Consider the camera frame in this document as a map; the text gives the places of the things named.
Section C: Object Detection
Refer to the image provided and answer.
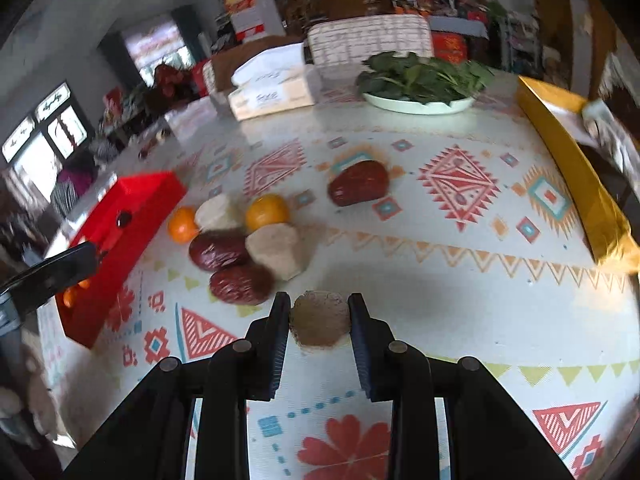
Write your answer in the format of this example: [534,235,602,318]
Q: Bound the small orange mandarin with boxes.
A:
[245,194,291,232]

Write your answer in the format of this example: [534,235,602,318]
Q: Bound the small orange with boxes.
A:
[167,206,200,244]

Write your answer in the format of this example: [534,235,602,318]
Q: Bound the wall calendar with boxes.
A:
[222,0,265,42]

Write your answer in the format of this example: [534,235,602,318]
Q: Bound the white plate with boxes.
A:
[362,93,476,116]

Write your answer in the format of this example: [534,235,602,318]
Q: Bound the green spinach leaves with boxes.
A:
[356,51,494,105]

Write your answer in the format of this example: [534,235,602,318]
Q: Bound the white glove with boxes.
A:
[582,99,639,185]

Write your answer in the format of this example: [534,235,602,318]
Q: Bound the yellow cardboard box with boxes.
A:
[516,76,639,274]

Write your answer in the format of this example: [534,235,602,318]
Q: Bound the large orange mandarin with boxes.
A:
[62,285,81,309]

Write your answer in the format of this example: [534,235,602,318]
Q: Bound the dark round plum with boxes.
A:
[116,210,132,229]

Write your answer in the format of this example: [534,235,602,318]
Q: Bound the wrinkled red date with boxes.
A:
[209,263,274,306]

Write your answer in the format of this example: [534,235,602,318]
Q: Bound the black tablet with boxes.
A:
[579,144,639,224]

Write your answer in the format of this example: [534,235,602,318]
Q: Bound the brown chair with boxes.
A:
[209,36,303,92]

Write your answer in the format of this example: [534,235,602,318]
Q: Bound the dark red date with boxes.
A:
[189,230,250,273]

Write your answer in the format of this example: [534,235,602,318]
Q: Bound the large red date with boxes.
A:
[328,160,390,207]

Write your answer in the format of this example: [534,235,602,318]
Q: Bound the red tray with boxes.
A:
[55,171,186,348]

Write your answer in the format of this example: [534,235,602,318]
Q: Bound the white tissue box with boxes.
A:
[228,42,322,122]

